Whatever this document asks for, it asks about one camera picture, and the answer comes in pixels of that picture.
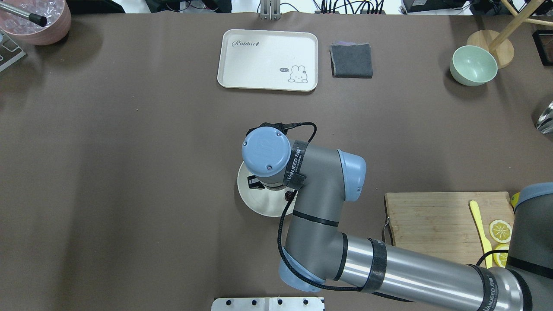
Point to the bamboo cutting board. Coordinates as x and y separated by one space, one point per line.
440 224

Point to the grey folded cloth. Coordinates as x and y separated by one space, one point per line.
351 60

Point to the cream rabbit tray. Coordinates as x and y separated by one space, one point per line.
268 60

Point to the wooden mug tree stand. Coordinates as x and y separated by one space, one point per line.
498 44

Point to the lemon slice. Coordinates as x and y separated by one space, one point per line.
501 231
500 258

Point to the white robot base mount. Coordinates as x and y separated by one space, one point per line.
269 304

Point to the whole yellow lemon far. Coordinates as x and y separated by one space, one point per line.
514 200

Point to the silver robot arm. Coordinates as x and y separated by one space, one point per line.
315 255

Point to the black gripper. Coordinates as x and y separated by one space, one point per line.
254 182

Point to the mint green bowl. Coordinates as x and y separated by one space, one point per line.
473 66

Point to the pink bowl with ice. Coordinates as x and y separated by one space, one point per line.
57 13

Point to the lemon slice lower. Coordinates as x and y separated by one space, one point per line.
500 258

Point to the yellow plastic knife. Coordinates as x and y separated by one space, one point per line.
485 243

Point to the shiny steel scoop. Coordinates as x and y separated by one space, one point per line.
544 123

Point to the lemon slice upper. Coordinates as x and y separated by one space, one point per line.
501 231

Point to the metal scoop black-tipped handle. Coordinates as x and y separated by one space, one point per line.
34 18

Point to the cream round plate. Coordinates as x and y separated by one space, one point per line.
264 202

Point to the white cup rack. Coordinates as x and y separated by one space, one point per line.
10 51

